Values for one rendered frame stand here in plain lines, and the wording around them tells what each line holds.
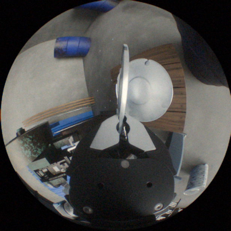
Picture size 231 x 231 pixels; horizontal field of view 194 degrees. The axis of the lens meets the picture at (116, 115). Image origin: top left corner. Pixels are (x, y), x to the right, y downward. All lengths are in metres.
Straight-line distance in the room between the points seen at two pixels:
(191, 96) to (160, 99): 0.43
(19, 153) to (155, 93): 0.83
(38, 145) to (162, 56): 0.87
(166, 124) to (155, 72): 0.22
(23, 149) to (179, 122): 0.86
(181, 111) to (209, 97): 0.46
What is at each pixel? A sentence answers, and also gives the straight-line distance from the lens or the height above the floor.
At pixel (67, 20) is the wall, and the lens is 3.00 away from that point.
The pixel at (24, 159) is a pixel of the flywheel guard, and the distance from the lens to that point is 0.65.
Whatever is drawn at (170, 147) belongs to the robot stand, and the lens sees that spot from 0.54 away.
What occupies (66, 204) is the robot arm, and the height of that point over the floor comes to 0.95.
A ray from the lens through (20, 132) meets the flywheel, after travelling 0.94.
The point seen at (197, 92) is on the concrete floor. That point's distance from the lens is 0.68.
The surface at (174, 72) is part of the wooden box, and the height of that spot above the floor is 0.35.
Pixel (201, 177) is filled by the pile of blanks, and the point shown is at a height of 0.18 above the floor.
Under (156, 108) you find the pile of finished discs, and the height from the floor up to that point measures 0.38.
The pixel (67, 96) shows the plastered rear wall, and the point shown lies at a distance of 1.96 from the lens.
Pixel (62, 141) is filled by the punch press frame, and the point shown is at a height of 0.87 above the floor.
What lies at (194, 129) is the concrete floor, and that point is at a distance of 0.75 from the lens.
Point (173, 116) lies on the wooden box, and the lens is 0.32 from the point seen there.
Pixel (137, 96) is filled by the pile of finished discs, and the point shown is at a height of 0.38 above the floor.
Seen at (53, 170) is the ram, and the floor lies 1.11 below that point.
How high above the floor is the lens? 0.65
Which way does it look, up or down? 37 degrees down
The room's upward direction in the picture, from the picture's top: 112 degrees counter-clockwise
